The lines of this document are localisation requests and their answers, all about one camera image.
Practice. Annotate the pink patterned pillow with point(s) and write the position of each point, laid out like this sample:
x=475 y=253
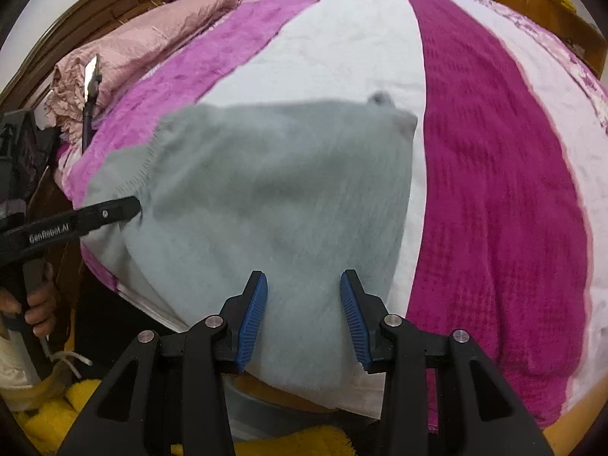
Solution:
x=142 y=42

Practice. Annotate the dark wooden headboard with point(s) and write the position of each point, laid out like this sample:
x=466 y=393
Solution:
x=95 y=9

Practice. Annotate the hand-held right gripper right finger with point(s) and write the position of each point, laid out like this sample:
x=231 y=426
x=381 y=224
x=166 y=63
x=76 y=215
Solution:
x=354 y=323

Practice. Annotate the yellow fuzzy cloth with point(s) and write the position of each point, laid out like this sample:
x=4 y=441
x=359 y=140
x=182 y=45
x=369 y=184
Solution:
x=57 y=422

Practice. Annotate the wooden bed frame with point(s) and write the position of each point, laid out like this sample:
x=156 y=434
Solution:
x=570 y=425

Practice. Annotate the purple and white striped blanket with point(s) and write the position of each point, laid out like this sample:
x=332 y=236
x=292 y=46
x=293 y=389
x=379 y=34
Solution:
x=498 y=199

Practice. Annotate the phone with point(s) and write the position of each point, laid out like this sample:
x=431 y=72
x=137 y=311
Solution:
x=92 y=76

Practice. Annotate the grey pants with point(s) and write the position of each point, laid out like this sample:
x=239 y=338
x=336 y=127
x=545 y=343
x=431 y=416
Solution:
x=266 y=190

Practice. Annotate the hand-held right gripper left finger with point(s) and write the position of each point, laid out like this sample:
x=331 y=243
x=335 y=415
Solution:
x=251 y=323

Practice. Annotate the grey rounded object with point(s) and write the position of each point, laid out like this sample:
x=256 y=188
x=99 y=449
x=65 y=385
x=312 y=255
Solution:
x=266 y=418

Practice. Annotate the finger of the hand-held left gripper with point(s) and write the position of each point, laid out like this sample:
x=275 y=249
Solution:
x=111 y=213

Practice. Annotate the person's white garment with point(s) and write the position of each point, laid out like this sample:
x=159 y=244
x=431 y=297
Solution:
x=19 y=370

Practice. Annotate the person's left hand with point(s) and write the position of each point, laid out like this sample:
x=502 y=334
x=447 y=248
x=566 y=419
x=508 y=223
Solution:
x=40 y=313

